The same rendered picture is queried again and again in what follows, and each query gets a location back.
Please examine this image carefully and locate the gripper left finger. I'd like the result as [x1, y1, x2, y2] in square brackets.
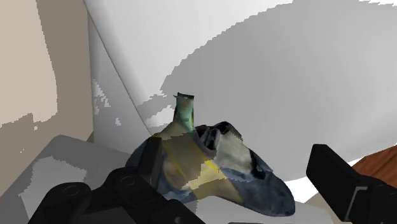
[27, 136, 206, 224]

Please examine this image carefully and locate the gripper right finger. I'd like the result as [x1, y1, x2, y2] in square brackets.
[305, 143, 397, 224]

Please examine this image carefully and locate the blue and yellow climbing shoe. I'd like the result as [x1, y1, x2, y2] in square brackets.
[125, 92, 296, 217]

